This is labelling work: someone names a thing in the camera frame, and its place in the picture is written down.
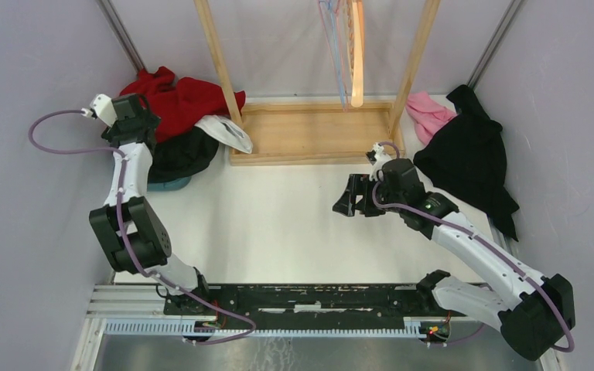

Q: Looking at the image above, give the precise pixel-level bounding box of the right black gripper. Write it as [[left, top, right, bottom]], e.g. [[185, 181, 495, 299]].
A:
[[332, 173, 405, 217]]

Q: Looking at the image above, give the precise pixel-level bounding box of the red skirt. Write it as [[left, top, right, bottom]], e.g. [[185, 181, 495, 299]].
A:
[[120, 66, 230, 143]]

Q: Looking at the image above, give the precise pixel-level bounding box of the wooden hanger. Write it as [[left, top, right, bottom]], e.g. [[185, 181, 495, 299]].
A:
[[346, 0, 364, 108]]

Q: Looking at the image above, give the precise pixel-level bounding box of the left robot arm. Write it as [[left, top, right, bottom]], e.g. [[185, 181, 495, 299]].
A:
[[89, 94, 213, 315]]

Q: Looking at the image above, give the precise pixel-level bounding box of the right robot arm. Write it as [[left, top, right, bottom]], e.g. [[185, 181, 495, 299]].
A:
[[332, 158, 575, 361]]

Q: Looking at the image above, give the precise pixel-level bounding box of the black garment in basket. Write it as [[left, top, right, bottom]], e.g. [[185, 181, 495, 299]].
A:
[[148, 127, 220, 183]]

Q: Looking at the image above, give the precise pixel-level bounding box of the wooden clothes rack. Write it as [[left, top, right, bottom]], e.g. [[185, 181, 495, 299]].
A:
[[194, 1, 440, 165]]

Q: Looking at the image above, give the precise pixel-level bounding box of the teal laundry basket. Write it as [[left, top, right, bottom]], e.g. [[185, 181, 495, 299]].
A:
[[147, 177, 191, 192]]

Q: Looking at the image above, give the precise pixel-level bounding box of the white garment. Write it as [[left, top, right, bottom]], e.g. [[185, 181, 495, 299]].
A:
[[195, 115, 254, 154]]

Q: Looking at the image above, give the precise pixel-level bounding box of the pink garment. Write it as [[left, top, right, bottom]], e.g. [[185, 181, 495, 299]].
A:
[[405, 91, 457, 145]]

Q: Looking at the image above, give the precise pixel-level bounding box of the black garment on right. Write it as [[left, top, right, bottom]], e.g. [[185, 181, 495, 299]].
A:
[[414, 84, 520, 240]]

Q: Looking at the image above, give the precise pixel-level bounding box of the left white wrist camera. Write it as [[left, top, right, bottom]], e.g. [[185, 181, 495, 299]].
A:
[[89, 94, 117, 128]]

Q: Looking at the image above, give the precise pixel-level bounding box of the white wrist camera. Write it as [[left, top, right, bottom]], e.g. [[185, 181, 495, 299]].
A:
[[89, 94, 117, 128], [366, 142, 392, 167]]

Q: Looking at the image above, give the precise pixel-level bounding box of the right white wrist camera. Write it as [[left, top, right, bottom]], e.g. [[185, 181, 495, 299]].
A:
[[366, 142, 392, 167]]

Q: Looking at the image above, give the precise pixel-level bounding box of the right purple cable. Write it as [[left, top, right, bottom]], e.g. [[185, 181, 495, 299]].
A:
[[370, 141, 575, 354]]

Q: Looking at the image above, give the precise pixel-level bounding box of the purple cable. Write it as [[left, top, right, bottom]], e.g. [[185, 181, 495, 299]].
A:
[[370, 141, 575, 354], [28, 109, 257, 346]]

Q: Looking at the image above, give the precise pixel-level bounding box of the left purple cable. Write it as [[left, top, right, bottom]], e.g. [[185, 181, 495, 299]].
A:
[[28, 109, 257, 346]]

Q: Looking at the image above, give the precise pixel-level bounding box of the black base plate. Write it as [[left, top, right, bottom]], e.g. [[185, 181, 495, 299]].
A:
[[163, 284, 457, 331]]

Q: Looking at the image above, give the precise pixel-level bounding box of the aluminium frame rail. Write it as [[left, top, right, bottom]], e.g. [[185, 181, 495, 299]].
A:
[[88, 285, 443, 340]]

